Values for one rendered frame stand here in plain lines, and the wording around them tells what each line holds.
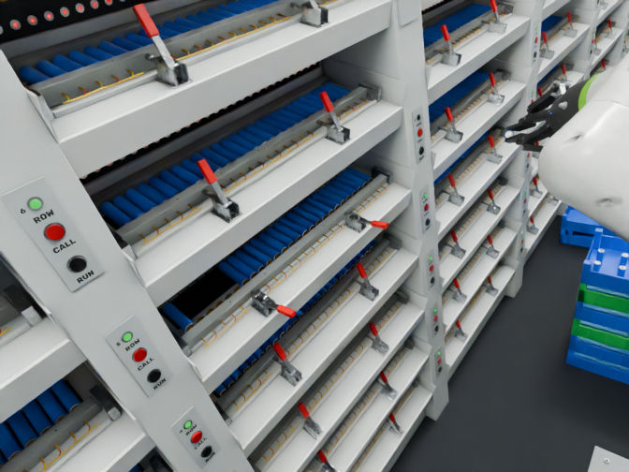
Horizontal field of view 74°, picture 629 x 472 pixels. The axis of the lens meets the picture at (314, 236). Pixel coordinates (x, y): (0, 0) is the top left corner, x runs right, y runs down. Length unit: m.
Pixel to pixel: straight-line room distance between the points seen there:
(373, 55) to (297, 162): 0.30
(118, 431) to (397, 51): 0.78
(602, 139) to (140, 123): 0.54
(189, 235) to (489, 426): 1.30
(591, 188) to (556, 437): 1.18
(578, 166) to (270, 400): 0.64
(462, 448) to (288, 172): 1.18
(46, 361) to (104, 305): 0.08
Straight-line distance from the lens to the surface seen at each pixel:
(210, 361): 0.70
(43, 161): 0.49
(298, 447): 1.02
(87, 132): 0.50
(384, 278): 1.02
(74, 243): 0.51
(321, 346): 0.91
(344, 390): 1.07
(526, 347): 1.87
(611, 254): 1.69
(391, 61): 0.89
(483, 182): 1.38
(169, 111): 0.54
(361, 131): 0.81
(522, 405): 1.72
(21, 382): 0.56
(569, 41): 1.99
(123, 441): 0.68
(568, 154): 0.60
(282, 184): 0.67
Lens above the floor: 1.42
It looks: 33 degrees down
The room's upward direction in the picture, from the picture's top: 15 degrees counter-clockwise
